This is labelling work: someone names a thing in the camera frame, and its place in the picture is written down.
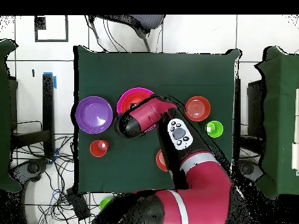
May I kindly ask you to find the purple plastic bowl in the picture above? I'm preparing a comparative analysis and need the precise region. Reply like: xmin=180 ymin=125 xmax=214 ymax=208
xmin=75 ymin=96 xmax=114 ymax=135

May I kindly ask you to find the black metal post frame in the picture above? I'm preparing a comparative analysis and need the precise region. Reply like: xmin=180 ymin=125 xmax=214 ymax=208
xmin=9 ymin=73 xmax=55 ymax=158

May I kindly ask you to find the green plastic cup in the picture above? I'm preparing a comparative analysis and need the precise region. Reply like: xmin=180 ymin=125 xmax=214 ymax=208
xmin=204 ymin=120 xmax=224 ymax=138
xmin=99 ymin=198 xmax=113 ymax=210

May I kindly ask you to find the small orange plastic bowl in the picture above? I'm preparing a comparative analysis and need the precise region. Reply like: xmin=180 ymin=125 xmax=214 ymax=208
xmin=185 ymin=96 xmax=211 ymax=123
xmin=155 ymin=149 xmax=168 ymax=173

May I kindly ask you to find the grey office chair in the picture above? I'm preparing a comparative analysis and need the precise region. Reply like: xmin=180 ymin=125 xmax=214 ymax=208
xmin=88 ymin=15 xmax=166 ymax=53

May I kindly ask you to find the dark green table cloth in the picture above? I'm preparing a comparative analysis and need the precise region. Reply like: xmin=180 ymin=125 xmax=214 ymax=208
xmin=72 ymin=45 xmax=242 ymax=195

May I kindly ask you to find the black floor box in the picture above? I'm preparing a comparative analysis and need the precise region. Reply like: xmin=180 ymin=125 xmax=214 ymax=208
xmin=65 ymin=187 xmax=91 ymax=221

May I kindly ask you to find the orange plastic cup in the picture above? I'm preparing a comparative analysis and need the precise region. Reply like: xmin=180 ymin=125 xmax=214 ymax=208
xmin=89 ymin=139 xmax=110 ymax=158

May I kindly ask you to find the dark green side cloth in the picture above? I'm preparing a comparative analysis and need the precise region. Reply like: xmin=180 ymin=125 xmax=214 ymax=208
xmin=254 ymin=45 xmax=299 ymax=200
xmin=0 ymin=38 xmax=22 ymax=194

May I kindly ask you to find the tangle of floor cables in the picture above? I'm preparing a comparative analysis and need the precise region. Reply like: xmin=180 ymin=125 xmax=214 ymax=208
xmin=11 ymin=135 xmax=117 ymax=224

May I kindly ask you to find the large orange plastic bowl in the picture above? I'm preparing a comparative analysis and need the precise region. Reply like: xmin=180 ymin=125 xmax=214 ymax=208
xmin=120 ymin=90 xmax=154 ymax=114

